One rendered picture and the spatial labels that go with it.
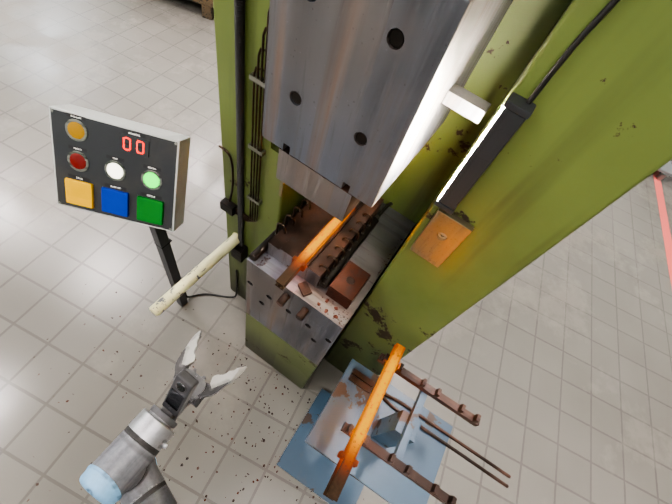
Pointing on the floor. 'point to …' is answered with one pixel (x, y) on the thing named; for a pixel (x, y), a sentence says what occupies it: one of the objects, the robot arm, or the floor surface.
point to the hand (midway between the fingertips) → (223, 346)
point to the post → (167, 260)
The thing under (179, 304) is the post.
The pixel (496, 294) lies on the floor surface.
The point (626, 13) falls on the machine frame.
